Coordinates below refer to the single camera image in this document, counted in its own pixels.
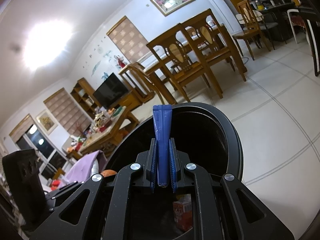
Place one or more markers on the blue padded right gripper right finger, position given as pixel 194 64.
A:
pixel 222 206

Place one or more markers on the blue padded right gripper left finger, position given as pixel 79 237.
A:
pixel 116 207

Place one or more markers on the black round trash bin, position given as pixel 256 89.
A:
pixel 201 131

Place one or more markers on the red snack box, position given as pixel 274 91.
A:
pixel 183 212

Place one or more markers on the orange fruit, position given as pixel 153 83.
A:
pixel 108 173

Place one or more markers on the purple tablecloth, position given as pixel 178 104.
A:
pixel 86 167

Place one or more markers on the wooden coffee table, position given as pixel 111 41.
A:
pixel 122 124

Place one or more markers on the small framed yellow picture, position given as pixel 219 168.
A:
pixel 46 121

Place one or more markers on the wooden TV cabinet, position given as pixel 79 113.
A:
pixel 129 100

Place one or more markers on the wooden bookshelf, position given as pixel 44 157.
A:
pixel 83 94

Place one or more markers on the black flat television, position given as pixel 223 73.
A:
pixel 111 90

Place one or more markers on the wooden chair near television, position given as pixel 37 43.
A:
pixel 140 84

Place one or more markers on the wooden dining table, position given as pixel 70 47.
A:
pixel 170 65

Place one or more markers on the wooden dining chair front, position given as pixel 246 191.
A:
pixel 167 46

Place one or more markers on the wooden dining chair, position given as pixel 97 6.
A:
pixel 167 46
pixel 211 41

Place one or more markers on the wooden chair far right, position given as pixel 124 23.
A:
pixel 251 29

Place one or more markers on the white standing air conditioner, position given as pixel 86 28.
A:
pixel 225 13

